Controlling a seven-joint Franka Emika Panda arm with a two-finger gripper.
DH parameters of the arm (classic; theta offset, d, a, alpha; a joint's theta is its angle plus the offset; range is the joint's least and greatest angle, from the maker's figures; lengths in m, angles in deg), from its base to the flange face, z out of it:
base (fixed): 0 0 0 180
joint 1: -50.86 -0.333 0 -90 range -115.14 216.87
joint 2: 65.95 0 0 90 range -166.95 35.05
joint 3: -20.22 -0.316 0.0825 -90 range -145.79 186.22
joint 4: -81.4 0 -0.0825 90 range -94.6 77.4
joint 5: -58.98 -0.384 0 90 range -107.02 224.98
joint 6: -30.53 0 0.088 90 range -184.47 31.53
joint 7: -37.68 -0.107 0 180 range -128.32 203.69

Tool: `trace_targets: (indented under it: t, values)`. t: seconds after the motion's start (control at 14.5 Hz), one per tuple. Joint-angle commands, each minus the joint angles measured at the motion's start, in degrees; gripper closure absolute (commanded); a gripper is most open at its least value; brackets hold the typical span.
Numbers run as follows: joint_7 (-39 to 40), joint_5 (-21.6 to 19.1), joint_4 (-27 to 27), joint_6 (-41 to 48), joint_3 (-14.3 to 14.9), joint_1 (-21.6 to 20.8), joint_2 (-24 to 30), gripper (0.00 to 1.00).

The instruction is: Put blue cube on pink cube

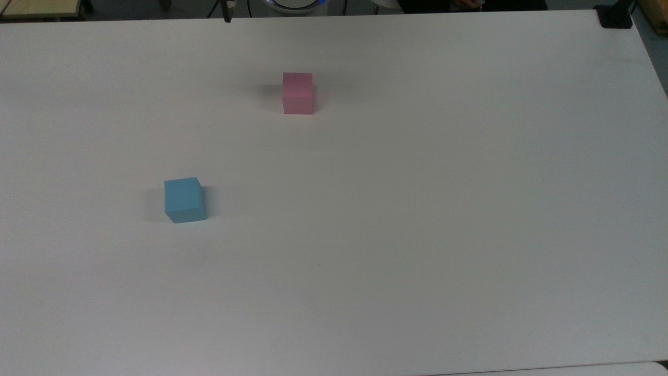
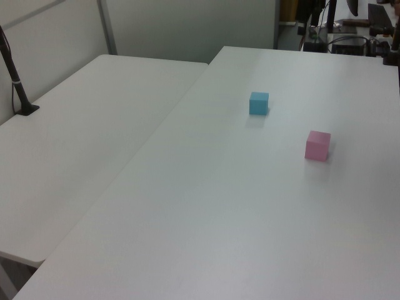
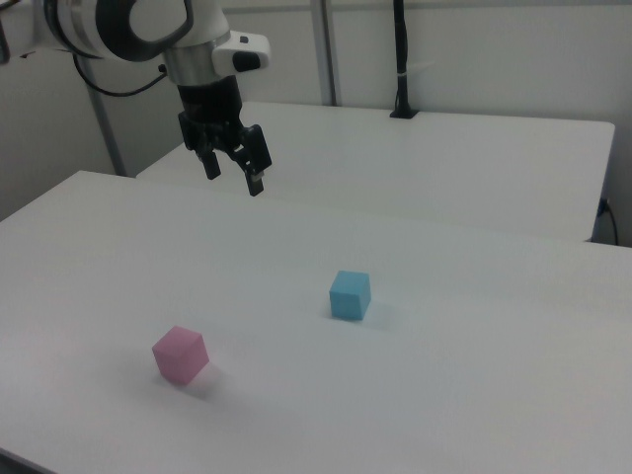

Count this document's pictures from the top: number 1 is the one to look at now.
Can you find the wooden board edge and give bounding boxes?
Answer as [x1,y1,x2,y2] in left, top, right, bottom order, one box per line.
[634,0,668,35]

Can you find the blue foam cube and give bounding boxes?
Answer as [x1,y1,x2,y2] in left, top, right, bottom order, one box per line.
[164,177,206,225]

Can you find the black clamp pole mount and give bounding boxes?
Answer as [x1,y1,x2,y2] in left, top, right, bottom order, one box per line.
[594,2,635,30]

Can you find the pink foam cube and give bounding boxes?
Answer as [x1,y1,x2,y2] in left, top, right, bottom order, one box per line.
[282,72,314,115]

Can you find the light wooden table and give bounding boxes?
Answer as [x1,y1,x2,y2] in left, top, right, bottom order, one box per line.
[0,0,87,22]

